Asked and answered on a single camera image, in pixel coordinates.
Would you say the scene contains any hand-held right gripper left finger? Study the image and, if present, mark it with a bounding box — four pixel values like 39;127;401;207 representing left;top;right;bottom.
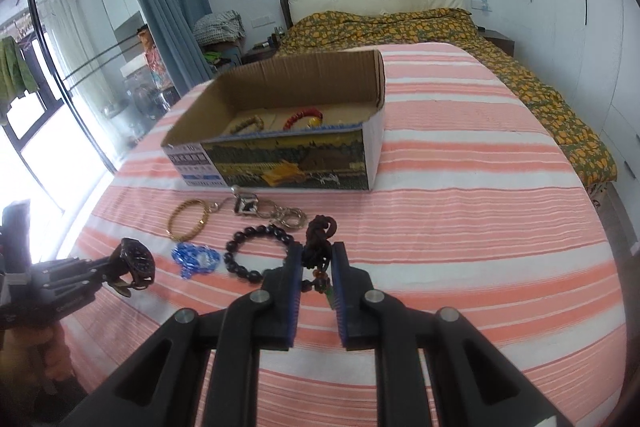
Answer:
65;242;304;427

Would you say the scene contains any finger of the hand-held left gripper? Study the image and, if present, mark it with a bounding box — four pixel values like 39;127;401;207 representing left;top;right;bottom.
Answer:
35;274;128;308
27;255;121;280

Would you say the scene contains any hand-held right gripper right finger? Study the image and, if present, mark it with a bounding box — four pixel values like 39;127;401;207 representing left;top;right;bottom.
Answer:
332;242;576;427

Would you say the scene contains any dark knotted cord pendant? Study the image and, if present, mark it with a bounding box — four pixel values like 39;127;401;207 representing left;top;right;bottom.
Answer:
299;215;341;308

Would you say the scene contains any dark wristwatch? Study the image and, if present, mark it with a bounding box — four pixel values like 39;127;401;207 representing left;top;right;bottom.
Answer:
112;238;157;298

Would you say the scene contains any printed cardboard box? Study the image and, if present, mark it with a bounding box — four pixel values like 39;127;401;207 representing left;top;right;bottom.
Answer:
161;48;386;192

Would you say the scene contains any light wooden bead bracelet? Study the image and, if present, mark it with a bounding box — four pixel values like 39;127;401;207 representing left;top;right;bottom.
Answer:
227;114;266;136

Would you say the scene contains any red bead bracelet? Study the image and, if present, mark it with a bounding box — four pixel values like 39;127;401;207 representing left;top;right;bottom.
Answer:
282;107;323;131

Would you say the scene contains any person's left hand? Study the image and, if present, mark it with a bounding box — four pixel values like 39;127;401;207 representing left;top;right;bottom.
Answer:
0;321;70;389

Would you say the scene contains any hanging green garment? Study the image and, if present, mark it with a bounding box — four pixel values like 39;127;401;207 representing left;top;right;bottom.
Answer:
0;36;38;118

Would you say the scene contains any glass sliding door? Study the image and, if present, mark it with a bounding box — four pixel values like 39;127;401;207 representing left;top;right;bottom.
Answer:
25;0;211;172

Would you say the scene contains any dark wooden nightstand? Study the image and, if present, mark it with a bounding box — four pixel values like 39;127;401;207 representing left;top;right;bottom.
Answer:
241;44;278;65
482;27;516;58

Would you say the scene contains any pile of folded blankets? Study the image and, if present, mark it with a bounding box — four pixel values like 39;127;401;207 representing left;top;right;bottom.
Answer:
192;9;246;42

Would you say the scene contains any bed with patterned cover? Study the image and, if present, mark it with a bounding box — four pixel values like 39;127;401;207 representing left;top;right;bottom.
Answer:
275;7;618;188

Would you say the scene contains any blue-grey curtain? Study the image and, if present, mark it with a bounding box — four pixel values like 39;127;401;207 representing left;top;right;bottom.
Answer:
110;0;216;98

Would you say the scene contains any white wardrobe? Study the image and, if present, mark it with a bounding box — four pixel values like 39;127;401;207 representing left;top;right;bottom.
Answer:
480;0;640;188

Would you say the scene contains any dark bead bracelet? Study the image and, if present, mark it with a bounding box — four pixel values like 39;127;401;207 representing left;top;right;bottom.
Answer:
223;223;303;284

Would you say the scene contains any metal keychain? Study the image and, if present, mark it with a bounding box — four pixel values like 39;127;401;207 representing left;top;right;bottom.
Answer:
207;187;308;230

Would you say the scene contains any blue bead bracelet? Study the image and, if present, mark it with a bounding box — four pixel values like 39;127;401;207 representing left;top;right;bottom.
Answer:
171;243;222;280

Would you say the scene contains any thin gold bracelet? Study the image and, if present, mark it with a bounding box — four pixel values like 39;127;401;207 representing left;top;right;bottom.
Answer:
166;199;208;242

